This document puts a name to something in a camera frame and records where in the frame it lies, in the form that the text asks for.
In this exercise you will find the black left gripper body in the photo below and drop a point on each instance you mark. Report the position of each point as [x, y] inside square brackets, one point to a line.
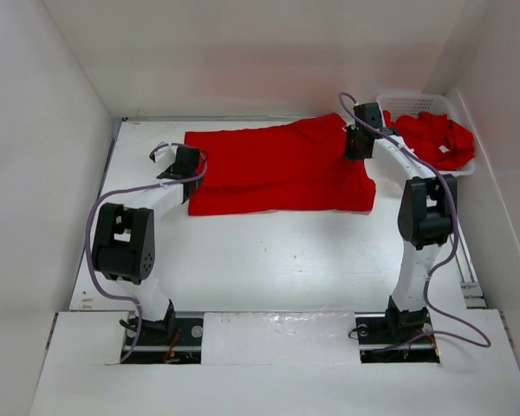
[168, 171]

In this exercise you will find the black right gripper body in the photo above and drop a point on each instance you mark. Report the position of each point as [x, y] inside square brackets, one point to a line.
[352, 149]

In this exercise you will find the red t-shirt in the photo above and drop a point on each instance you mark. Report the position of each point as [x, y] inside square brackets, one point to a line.
[299, 166]

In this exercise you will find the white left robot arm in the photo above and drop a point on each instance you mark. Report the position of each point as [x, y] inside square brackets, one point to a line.
[119, 240]

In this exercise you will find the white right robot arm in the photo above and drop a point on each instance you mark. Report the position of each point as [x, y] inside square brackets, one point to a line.
[425, 219]

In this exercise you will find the red t-shirts in basket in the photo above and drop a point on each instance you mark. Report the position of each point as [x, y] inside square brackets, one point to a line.
[436, 139]

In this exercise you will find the white plastic basket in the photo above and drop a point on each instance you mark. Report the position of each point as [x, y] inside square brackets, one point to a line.
[410, 103]

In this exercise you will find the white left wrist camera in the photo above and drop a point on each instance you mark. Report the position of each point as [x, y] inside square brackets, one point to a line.
[163, 153]

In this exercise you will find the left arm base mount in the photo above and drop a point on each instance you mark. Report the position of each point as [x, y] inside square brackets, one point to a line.
[183, 346]

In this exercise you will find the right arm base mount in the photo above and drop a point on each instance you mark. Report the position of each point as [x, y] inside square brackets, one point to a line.
[381, 341]

